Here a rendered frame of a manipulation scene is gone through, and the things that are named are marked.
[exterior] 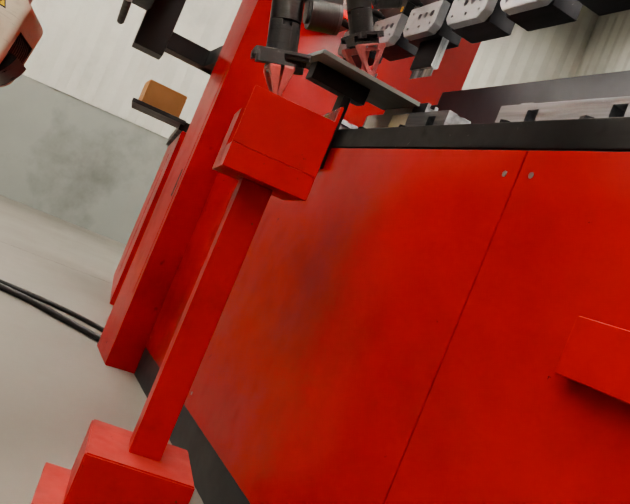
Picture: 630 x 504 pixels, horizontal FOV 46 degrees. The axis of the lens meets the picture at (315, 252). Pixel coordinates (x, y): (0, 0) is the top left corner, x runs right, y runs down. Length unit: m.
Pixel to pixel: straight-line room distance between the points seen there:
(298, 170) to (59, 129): 7.44
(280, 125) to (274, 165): 0.07
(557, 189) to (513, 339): 0.21
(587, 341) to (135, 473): 0.82
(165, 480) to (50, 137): 7.48
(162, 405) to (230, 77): 1.41
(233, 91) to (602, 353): 1.90
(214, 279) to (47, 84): 7.46
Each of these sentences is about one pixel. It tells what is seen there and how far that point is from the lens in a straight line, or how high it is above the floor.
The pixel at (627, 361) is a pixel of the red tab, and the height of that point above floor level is 0.59.
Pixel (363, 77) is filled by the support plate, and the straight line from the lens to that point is 1.68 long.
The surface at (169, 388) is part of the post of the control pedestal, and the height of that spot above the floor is 0.25.
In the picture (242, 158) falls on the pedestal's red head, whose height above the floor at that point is 0.68.
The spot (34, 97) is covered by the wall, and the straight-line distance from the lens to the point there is 8.73.
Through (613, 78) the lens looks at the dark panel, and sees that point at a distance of 2.14.
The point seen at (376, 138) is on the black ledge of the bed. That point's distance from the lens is 1.52.
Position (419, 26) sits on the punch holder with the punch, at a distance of 1.88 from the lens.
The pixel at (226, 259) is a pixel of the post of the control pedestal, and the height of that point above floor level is 0.51.
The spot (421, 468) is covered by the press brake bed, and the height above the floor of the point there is 0.36.
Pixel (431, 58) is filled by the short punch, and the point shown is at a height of 1.12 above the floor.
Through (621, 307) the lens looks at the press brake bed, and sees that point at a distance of 0.87.
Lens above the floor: 0.55
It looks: 1 degrees up
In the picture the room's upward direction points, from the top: 23 degrees clockwise
